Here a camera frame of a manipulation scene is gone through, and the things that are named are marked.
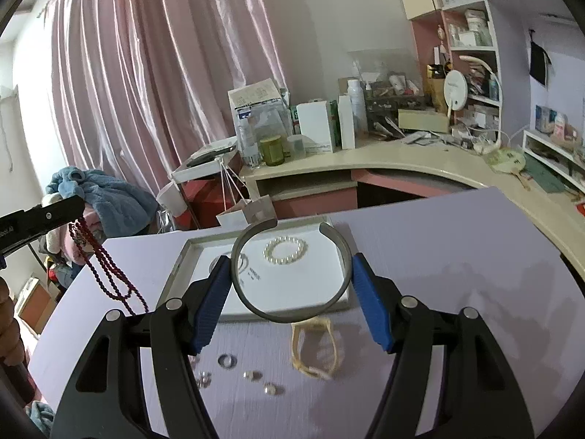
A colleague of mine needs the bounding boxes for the silver cuff bangle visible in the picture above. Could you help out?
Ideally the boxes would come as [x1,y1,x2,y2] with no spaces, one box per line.
[238,216,345,318]

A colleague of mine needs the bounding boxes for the white pearl bracelet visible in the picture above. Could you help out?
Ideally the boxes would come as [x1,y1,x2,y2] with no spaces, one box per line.
[261,235,309,266]

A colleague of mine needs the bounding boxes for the crystal cluster earrings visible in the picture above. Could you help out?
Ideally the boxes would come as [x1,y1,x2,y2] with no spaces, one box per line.
[188,356,212,390]

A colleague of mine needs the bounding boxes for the yellow wrist watch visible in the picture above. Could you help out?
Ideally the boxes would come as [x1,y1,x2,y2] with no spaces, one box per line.
[291,317,341,380]

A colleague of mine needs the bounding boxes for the dark red bead necklace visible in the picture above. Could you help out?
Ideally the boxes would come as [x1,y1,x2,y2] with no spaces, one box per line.
[67,218,150,316]

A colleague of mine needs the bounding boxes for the pearl earring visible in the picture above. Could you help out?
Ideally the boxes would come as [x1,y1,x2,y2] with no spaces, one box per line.
[264,383,279,397]
[243,371,262,382]

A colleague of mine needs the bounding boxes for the thin silver hoop bangle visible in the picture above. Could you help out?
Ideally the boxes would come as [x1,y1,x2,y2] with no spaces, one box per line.
[208,252,250,282]

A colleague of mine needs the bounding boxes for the person's left hand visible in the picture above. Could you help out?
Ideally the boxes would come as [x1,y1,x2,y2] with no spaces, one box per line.
[0,278,25,366]

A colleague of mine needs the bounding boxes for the pink folded blanket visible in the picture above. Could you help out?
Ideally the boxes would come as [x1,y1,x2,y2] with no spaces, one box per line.
[60,205,106,266]

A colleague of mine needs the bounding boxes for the grey shallow tray box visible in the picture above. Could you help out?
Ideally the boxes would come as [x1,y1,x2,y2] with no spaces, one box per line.
[156,216,346,317]

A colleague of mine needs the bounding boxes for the white paper gift bag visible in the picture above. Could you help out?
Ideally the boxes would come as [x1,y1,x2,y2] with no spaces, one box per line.
[215,158,278,227]

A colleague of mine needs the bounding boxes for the blue fleece blanket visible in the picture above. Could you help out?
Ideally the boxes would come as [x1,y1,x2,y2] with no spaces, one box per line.
[46,166,159,238]

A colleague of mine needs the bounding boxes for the white paper cup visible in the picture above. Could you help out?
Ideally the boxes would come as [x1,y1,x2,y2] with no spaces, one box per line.
[156,181,188,218]

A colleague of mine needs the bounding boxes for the white storage box stand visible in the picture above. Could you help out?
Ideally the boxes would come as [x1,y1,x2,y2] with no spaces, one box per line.
[170,136,238,184]

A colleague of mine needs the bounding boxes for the green glass jar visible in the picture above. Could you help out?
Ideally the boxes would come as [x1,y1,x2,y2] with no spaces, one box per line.
[259,136,284,166]

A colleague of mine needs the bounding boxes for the tall narrow white box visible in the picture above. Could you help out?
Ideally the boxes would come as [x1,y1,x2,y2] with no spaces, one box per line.
[337,95,356,150]

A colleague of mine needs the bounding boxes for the curved beige desk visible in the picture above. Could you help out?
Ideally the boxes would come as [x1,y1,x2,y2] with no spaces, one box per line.
[240,141,584,275]

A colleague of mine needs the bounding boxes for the green round hand fan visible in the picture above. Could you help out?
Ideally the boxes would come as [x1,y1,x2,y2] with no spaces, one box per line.
[484,148,531,191]

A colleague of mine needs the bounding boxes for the white carton box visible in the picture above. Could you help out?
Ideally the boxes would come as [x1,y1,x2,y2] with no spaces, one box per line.
[297,101,335,154]

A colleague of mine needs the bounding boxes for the clear plastic medical bag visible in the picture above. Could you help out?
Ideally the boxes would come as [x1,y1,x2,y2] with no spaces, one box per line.
[228,78,294,168]

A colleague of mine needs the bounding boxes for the white spray bottle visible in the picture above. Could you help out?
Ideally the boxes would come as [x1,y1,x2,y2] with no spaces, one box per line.
[347,79,368,136]

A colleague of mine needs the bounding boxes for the pink satin curtain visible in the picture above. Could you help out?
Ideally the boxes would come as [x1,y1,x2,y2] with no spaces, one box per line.
[13,0,287,192]

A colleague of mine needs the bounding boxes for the round white vanity mirror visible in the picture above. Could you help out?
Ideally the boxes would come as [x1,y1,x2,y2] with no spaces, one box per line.
[443,70,468,119]

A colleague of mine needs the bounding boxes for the pink white bookshelf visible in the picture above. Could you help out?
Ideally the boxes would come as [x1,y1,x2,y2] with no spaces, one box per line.
[401,0,570,144]

